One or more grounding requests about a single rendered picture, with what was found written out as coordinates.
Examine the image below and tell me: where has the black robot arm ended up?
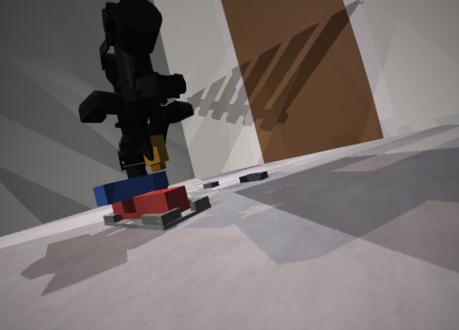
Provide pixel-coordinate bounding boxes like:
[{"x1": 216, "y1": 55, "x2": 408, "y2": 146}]
[{"x1": 99, "y1": 0, "x2": 187, "y2": 179}]

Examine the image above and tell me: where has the red rectangular block with two sockets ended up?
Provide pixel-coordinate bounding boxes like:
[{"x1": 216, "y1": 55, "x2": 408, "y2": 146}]
[{"x1": 111, "y1": 186, "x2": 190, "y2": 220}]

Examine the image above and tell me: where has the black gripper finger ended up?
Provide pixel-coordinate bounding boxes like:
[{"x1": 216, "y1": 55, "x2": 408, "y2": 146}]
[
  {"x1": 115, "y1": 112, "x2": 154, "y2": 161},
  {"x1": 148, "y1": 115, "x2": 177, "y2": 145}
]

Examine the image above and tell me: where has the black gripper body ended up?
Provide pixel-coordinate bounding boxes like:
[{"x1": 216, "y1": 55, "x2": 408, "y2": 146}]
[{"x1": 78, "y1": 63, "x2": 194, "y2": 123}]

